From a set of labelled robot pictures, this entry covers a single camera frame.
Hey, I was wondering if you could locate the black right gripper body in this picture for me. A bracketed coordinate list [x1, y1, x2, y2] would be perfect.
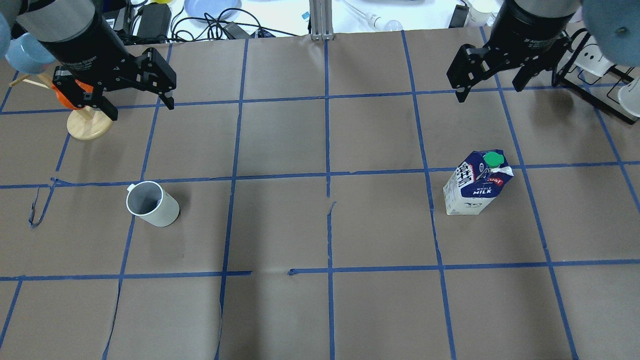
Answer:
[470, 30, 572, 78]

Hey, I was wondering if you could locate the white blue milk carton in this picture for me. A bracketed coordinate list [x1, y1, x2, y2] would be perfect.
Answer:
[443, 149, 514, 215]

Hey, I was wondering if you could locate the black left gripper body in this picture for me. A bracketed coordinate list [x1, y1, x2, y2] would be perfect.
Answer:
[52, 48, 148, 93]

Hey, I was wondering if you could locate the aluminium frame post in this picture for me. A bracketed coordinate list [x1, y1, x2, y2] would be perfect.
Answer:
[308, 0, 335, 41]

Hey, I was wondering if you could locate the black cable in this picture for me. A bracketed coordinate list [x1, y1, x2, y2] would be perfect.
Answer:
[170, 7, 301, 42]

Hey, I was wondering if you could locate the white cup on rack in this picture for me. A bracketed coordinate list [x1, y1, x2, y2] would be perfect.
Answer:
[574, 37, 614, 78]

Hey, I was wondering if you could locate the blue plate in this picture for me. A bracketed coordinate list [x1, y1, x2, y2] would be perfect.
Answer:
[183, 0, 242, 19]

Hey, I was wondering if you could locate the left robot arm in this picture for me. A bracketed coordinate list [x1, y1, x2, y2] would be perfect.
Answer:
[16, 0, 178, 121]

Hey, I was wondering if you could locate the black power adapter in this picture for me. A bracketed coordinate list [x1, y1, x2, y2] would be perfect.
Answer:
[134, 2, 171, 44]

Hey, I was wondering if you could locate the orange mug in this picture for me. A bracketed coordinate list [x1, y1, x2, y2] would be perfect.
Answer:
[51, 84, 96, 111]

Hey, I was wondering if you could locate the black wire rack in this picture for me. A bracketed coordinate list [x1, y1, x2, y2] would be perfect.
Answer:
[551, 28, 639, 125]

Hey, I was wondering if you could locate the white grey mug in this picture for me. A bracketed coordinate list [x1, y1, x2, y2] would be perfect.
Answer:
[125, 181, 180, 228]

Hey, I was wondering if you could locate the light blue mug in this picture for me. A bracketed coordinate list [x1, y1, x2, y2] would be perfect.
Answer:
[5, 32, 57, 75]

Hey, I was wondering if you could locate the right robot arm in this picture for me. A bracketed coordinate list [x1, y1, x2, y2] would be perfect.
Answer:
[446, 0, 580, 103]

